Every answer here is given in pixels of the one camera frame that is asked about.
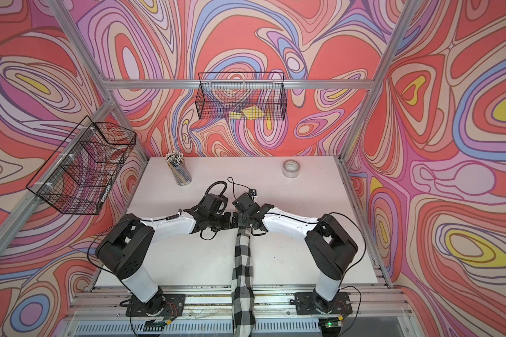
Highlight plaid sleeve forearm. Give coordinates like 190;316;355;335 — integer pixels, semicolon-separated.
231;227;256;336

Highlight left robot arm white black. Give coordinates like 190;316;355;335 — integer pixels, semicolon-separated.
96;209;238;309

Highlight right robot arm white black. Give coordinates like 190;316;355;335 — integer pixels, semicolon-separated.
233;199;358;306

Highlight cup of pencils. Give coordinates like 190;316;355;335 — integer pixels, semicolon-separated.
165;151;192;186

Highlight yellow sticky notes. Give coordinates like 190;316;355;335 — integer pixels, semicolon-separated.
228;105;265;120

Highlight right wrist camera with cable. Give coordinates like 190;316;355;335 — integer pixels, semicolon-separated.
227;176;260;215

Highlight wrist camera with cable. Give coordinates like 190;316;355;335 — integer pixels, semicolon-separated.
227;176;260;215
201;181;228;214

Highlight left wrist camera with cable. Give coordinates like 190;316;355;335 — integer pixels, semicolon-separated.
201;181;228;214

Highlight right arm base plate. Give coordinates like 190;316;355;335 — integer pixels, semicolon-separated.
290;292;353;317

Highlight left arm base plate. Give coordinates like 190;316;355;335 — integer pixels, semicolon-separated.
126;293;186;318

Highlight aluminium frame rail right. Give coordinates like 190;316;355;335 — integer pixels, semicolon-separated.
339;1;423;289

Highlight black wire basket back wall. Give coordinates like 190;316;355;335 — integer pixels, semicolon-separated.
195;70;288;121

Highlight black wire basket wall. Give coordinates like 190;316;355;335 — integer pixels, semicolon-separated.
195;70;288;121
26;116;137;215

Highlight black wire basket left wall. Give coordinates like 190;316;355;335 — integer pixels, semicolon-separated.
26;116;137;215

